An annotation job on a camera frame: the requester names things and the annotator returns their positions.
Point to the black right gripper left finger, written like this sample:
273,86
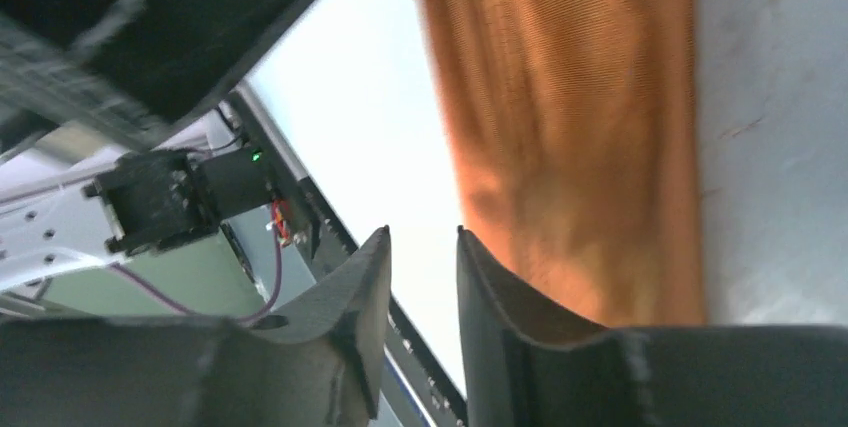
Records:
318,362

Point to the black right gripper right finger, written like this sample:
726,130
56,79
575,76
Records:
530,362

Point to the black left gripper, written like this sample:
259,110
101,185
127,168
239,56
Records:
136,71

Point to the orange cloth napkin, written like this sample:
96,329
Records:
571,126

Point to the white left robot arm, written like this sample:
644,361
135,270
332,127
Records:
227,162

